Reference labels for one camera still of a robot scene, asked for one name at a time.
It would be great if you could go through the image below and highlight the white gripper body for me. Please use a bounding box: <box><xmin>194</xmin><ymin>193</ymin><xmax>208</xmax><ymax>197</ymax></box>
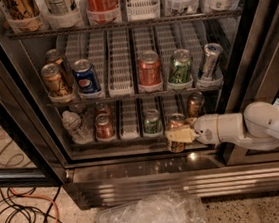
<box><xmin>194</xmin><ymin>114</ymin><xmax>219</xmax><ymax>145</ymax></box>

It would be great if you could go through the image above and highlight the orange soda can front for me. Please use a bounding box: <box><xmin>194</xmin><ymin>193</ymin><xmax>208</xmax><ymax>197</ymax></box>
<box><xmin>166</xmin><ymin>113</ymin><xmax>186</xmax><ymax>153</ymax></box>

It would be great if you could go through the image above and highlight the orange soda can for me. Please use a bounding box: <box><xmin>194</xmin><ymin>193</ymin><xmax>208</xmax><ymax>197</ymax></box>
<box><xmin>166</xmin><ymin>113</ymin><xmax>186</xmax><ymax>153</ymax></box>
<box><xmin>186</xmin><ymin>92</ymin><xmax>205</xmax><ymax>118</ymax></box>

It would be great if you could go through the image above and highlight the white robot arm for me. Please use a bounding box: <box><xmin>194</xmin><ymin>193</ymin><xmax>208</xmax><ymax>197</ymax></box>
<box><xmin>165</xmin><ymin>102</ymin><xmax>279</xmax><ymax>151</ymax></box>

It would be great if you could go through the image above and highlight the orange soda can rear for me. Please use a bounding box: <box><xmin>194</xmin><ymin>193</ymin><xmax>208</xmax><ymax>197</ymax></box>
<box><xmin>186</xmin><ymin>92</ymin><xmax>205</xmax><ymax>118</ymax></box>

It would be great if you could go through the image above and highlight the green can bottom shelf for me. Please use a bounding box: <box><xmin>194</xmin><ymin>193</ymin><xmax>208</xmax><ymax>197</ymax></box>
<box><xmin>143</xmin><ymin>109</ymin><xmax>162</xmax><ymax>135</ymax></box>

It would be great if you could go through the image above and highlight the green can shelf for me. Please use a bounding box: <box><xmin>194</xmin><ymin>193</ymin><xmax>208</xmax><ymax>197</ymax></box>
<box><xmin>143</xmin><ymin>109</ymin><xmax>162</xmax><ymax>135</ymax></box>
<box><xmin>168</xmin><ymin>48</ymin><xmax>192</xmax><ymax>84</ymax></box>

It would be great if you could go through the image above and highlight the green can middle shelf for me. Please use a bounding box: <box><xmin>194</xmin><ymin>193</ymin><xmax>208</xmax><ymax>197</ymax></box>
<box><xmin>168</xmin><ymin>48</ymin><xmax>192</xmax><ymax>84</ymax></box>

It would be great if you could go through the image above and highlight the red can middle shelf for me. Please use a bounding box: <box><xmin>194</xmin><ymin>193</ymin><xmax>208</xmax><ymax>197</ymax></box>
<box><xmin>138</xmin><ymin>51</ymin><xmax>161</xmax><ymax>86</ymax></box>

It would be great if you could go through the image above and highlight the red can bottom front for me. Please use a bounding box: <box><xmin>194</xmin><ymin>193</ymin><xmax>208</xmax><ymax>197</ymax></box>
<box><xmin>94</xmin><ymin>113</ymin><xmax>115</xmax><ymax>139</ymax></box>

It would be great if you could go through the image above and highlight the silver slim can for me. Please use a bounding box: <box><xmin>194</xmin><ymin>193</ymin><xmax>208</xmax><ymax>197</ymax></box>
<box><xmin>198</xmin><ymin>43</ymin><xmax>223</xmax><ymax>81</ymax></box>

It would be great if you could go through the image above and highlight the red can bottom rear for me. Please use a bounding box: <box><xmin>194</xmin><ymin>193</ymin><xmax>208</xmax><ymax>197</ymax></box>
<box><xmin>94</xmin><ymin>102</ymin><xmax>112</xmax><ymax>116</ymax></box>

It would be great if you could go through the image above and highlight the stainless steel fridge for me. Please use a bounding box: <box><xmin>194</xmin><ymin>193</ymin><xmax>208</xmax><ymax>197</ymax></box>
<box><xmin>0</xmin><ymin>0</ymin><xmax>279</xmax><ymax>209</ymax></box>

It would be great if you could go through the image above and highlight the blue pepsi can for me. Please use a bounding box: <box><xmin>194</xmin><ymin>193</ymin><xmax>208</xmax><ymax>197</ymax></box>
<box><xmin>72</xmin><ymin>59</ymin><xmax>101</xmax><ymax>94</ymax></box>

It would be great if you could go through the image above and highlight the gold can middle front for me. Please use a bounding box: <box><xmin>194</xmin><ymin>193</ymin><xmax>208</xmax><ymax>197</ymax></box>
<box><xmin>40</xmin><ymin>63</ymin><xmax>73</xmax><ymax>97</ymax></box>

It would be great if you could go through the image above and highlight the gold can middle rear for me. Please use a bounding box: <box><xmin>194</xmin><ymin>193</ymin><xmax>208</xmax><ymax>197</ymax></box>
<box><xmin>44</xmin><ymin>47</ymin><xmax>74</xmax><ymax>85</ymax></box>

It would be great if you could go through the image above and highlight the silver can top left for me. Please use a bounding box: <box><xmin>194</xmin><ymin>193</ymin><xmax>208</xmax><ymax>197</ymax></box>
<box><xmin>44</xmin><ymin>0</ymin><xmax>77</xmax><ymax>16</ymax></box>

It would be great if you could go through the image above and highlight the gold can top shelf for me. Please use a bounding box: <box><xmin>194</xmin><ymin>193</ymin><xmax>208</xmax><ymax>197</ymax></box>
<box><xmin>2</xmin><ymin>0</ymin><xmax>40</xmax><ymax>20</ymax></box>

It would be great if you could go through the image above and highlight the clear plastic bag bin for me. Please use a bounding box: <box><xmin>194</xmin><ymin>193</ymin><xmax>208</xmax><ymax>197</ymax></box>
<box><xmin>96</xmin><ymin>190</ymin><xmax>207</xmax><ymax>223</ymax></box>

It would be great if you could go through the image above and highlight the clear water bottle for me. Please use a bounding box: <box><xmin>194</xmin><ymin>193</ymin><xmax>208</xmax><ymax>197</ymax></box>
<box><xmin>62</xmin><ymin>111</ymin><xmax>92</xmax><ymax>145</ymax></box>

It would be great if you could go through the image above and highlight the orange cable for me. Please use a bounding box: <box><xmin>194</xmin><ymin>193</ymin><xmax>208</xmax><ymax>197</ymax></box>
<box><xmin>7</xmin><ymin>182</ymin><xmax>61</xmax><ymax>223</ymax></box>

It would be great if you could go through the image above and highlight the black cable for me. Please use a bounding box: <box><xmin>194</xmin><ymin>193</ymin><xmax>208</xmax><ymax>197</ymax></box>
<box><xmin>0</xmin><ymin>179</ymin><xmax>73</xmax><ymax>223</ymax></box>

